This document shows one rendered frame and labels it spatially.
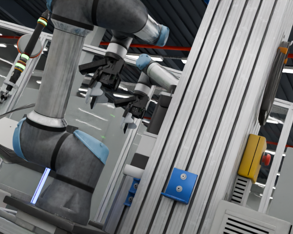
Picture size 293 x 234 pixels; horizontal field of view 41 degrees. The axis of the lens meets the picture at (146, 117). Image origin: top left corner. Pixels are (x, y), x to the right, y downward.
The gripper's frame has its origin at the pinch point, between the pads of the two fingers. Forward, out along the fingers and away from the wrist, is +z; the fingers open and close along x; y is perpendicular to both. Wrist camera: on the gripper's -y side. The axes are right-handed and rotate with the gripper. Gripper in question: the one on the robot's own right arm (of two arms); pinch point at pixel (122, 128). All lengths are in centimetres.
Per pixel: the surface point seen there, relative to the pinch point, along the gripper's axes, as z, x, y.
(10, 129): 18, 13, -64
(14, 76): -2, -27, -50
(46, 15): -36, -26, -49
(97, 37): -283, 535, -300
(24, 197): 50, 46, -56
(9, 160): 35, -35, -28
